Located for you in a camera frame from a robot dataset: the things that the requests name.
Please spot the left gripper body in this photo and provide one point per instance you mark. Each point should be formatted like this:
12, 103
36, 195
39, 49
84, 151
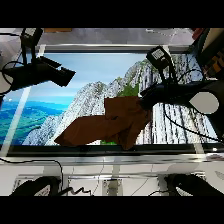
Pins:
40, 71

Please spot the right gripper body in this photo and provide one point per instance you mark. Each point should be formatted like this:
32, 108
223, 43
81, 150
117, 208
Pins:
156, 95

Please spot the brown garment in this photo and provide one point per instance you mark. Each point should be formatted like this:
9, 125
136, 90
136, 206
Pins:
113, 125

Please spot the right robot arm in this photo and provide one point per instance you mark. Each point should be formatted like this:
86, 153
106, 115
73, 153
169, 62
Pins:
203, 101

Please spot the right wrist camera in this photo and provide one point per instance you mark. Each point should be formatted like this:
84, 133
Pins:
158, 56

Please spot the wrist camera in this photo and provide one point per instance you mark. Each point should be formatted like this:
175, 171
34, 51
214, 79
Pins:
158, 56
30, 33

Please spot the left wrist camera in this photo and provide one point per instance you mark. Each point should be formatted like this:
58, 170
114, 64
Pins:
30, 33

